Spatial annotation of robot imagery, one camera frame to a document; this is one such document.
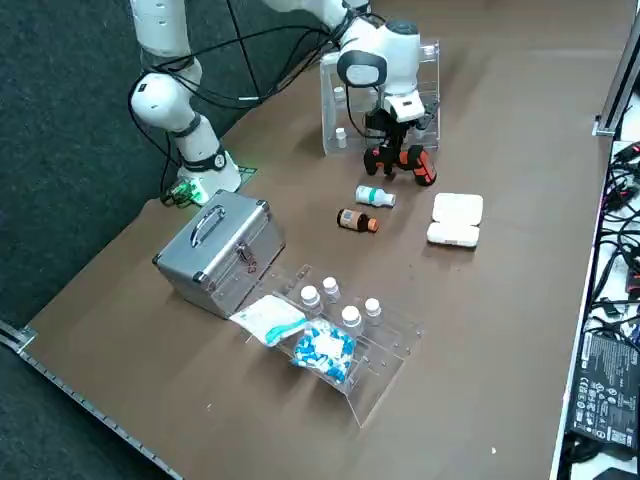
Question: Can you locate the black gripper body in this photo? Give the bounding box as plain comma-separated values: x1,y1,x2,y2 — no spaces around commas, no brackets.
375,107,419,139

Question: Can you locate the orange black barcode scanner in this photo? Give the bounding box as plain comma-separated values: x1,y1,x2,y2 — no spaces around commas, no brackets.
363,144,439,188

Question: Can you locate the white medicine bottle green label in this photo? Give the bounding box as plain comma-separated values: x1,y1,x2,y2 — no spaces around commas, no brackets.
355,184,397,207

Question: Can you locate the brown medicine bottle orange cap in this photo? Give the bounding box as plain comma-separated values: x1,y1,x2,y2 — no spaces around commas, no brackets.
336,207,380,234

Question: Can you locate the tiered clear acrylic shelf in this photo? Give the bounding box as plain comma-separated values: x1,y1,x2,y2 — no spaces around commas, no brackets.
318,38,442,159

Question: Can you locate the open white pill box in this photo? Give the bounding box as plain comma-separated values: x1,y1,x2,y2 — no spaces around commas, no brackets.
426,192,485,249

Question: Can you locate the white teal mask packet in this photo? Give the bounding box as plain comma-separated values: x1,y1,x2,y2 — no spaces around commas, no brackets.
228,293,307,346

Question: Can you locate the aluminium carry case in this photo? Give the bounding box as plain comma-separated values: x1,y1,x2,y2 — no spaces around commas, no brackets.
152,189,287,319

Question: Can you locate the low clear acrylic rack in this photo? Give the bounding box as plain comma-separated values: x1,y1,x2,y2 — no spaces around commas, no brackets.
244,264,424,429

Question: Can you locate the blue white capsule bag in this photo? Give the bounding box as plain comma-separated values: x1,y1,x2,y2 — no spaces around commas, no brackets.
292,319,359,384

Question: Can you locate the green lit connector board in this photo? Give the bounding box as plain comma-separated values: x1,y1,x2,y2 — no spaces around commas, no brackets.
160,180,207,207

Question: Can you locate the black labelled power adapter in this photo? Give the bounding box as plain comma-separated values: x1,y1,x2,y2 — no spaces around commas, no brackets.
564,329,640,449

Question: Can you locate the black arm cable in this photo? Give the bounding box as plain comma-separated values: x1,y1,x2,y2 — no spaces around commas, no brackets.
132,14,361,69

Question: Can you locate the aluminium profile camera post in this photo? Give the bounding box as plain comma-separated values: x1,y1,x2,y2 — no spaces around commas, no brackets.
592,0,640,137

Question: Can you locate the metal table edge rail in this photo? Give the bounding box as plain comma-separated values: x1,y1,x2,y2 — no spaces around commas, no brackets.
19,344,184,480

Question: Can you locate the aluminium corner post bracket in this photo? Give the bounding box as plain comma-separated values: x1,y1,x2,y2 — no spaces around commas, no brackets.
0,319,37,357

